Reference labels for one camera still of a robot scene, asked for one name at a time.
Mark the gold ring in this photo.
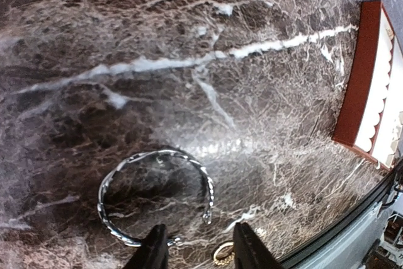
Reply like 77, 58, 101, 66
212, 241, 236, 266

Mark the red jewelry tray cream insert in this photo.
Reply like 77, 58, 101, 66
332, 0, 402, 169

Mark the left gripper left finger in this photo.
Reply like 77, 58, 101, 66
123, 224, 169, 269

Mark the silver chain bracelet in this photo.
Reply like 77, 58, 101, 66
96, 149, 215, 248

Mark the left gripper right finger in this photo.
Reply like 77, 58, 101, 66
233, 222, 283, 269

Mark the black front table rail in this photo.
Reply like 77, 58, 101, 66
280, 159, 402, 268

